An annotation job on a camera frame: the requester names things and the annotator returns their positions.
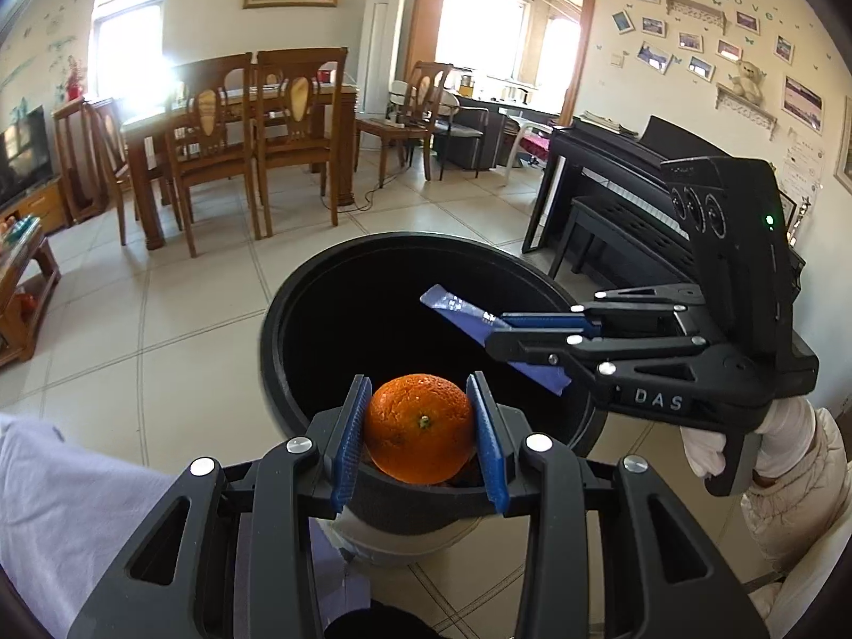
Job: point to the orange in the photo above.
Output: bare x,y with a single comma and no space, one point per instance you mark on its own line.
419,426

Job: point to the blue packet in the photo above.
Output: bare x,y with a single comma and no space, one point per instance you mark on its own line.
452,309

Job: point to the white plastic chair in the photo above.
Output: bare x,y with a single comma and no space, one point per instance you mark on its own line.
529,146

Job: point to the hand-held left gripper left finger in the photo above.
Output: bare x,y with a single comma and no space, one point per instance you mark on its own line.
349,439

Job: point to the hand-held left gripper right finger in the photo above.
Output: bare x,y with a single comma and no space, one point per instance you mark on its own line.
486,439

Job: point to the group of wall photos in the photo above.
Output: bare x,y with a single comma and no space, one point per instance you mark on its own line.
802,103

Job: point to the red flower vase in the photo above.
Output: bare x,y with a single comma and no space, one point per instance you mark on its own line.
74,80

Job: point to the black piano bench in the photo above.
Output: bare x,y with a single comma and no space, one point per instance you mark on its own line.
619,226

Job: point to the person's right hand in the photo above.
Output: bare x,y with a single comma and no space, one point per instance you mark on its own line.
789,439

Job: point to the dark grey sofa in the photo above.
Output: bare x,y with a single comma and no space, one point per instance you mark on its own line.
472,133

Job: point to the white wall shelf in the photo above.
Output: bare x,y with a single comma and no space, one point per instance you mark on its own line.
745,110
695,10

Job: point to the sheet music books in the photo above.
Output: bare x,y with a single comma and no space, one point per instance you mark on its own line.
606,123

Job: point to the window with red blind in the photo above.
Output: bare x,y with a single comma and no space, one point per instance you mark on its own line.
126,26

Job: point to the wooden coffee table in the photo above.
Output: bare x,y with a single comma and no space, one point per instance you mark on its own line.
26,319

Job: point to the black digital piano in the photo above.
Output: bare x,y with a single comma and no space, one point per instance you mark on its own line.
599,160

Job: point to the white paper wall sheet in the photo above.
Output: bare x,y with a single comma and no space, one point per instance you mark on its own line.
802,160

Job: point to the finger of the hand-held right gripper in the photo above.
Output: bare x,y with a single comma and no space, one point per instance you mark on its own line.
532,348
552,323

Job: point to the flat screen television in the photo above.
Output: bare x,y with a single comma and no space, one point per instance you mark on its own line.
23,153

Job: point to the white teddy bear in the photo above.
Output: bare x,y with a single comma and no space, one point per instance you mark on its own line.
747,80

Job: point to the wooden dining table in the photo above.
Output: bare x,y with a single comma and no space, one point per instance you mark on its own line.
150,140

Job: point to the black trash bin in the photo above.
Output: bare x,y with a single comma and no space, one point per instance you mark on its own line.
346,319

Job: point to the white standing air conditioner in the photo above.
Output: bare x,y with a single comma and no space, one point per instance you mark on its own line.
383,46

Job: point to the wooden dining chair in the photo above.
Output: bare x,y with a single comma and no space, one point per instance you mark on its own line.
210,166
66,146
106,146
426,90
293,153

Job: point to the wooden television stand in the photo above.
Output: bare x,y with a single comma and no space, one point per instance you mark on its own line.
40,210

